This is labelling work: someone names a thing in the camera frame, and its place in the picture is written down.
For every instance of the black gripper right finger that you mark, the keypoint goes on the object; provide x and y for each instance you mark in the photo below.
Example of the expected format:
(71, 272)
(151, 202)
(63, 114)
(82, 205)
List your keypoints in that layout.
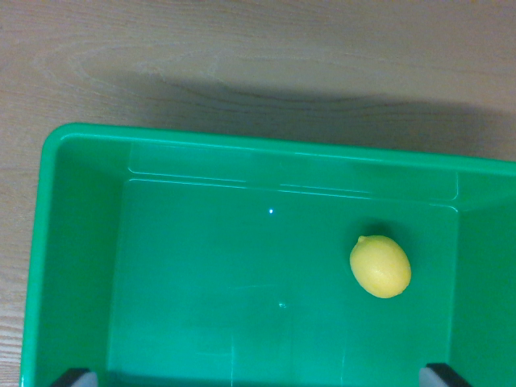
(439, 377)

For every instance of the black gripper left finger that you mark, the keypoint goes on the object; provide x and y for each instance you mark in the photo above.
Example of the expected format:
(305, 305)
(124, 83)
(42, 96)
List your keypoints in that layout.
(76, 379)

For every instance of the yellow lemon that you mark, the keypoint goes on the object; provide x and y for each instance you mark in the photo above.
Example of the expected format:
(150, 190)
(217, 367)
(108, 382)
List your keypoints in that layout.
(380, 267)

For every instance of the green plastic bin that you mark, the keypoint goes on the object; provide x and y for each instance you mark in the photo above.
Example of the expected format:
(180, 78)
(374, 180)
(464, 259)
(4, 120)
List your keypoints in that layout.
(242, 262)

